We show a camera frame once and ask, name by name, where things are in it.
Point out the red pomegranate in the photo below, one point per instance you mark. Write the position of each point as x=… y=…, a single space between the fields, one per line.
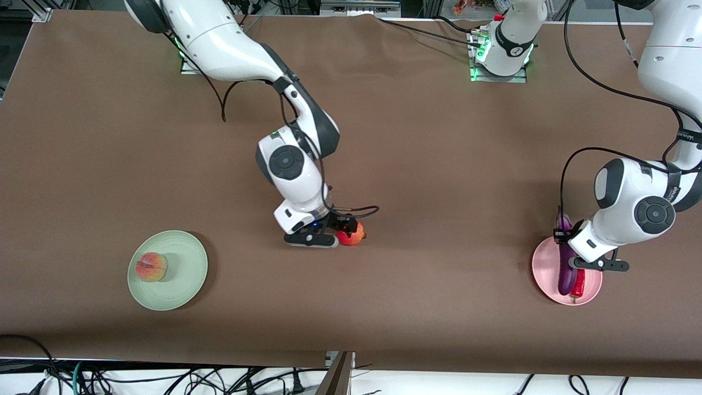
x=354 y=238

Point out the red chili pepper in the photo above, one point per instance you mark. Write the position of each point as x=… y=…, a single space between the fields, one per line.
x=579 y=282

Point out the purple eggplant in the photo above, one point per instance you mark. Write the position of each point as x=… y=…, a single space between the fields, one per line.
x=565 y=281

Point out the yellow-red peach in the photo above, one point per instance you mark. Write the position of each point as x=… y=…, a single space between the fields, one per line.
x=151 y=267

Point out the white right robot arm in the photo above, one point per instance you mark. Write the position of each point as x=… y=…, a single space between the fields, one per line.
x=219 y=44

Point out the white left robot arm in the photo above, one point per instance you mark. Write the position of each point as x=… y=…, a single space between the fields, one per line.
x=666 y=60

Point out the pink round plate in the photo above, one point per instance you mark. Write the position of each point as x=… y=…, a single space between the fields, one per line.
x=545 y=274

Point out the brown table cover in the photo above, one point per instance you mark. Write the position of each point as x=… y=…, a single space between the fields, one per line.
x=351 y=307

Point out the light green round plate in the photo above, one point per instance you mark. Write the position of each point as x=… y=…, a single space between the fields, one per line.
x=181 y=280

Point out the grey device box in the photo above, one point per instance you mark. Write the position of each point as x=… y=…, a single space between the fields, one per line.
x=359 y=6

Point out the dark brown post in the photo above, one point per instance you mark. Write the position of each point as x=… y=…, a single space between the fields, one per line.
x=337 y=378

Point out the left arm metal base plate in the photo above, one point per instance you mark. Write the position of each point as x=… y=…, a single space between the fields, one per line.
x=518 y=79

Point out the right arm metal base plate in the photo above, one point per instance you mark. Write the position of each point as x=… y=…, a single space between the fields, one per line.
x=189 y=68

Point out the aluminium frame profile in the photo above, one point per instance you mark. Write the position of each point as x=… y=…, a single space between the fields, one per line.
x=39 y=12

